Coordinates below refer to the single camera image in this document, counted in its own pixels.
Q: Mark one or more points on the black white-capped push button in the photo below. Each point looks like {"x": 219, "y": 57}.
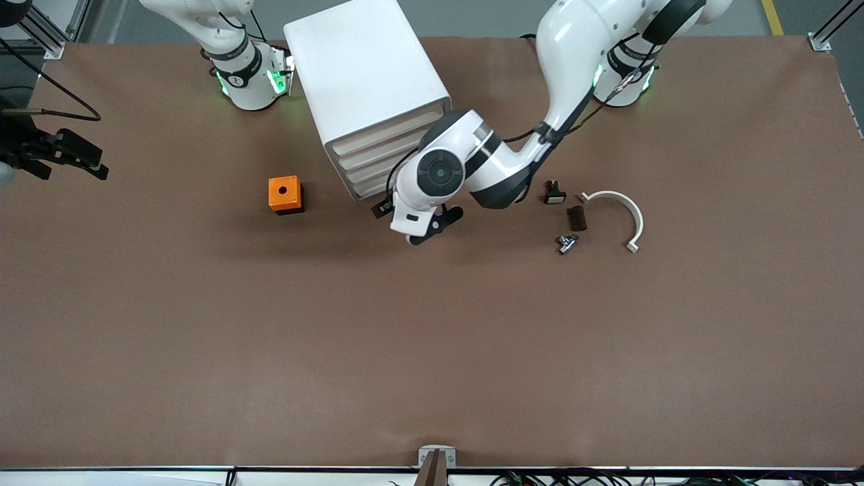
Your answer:
{"x": 555, "y": 196}

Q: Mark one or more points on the brown terminal block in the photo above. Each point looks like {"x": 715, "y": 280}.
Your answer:
{"x": 576, "y": 219}

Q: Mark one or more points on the grey metal bracket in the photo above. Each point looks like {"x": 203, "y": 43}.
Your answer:
{"x": 424, "y": 453}

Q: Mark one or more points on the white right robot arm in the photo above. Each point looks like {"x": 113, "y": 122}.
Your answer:
{"x": 246, "y": 88}

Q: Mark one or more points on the brown table cover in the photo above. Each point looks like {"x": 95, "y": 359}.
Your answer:
{"x": 432, "y": 351}

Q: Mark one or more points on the white table edge rail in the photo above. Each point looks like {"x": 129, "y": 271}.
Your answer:
{"x": 135, "y": 478}

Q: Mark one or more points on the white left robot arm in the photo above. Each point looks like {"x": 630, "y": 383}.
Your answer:
{"x": 574, "y": 40}

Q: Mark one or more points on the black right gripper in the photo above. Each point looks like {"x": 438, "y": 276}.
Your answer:
{"x": 20, "y": 146}

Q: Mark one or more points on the white semicircular clamp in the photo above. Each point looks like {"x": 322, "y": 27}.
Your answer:
{"x": 611, "y": 194}

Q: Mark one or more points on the orange button box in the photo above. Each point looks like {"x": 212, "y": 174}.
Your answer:
{"x": 283, "y": 192}

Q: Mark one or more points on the silver metal fitting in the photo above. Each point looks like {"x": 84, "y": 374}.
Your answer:
{"x": 568, "y": 244}

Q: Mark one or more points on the aluminium frame profile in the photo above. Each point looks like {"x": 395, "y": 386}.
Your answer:
{"x": 50, "y": 44}
{"x": 820, "y": 42}

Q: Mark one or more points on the brown vertical post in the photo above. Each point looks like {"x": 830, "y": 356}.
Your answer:
{"x": 433, "y": 472}

